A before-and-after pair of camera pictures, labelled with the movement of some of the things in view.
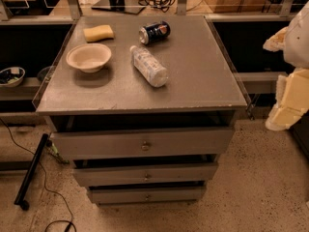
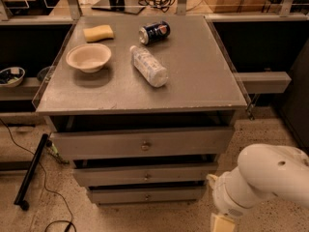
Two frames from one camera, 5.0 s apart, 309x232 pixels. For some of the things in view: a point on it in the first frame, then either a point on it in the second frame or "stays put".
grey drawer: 164,174 stays put
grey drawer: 146,195 stays put
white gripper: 298,41 to 224,199
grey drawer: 158,142 stays put
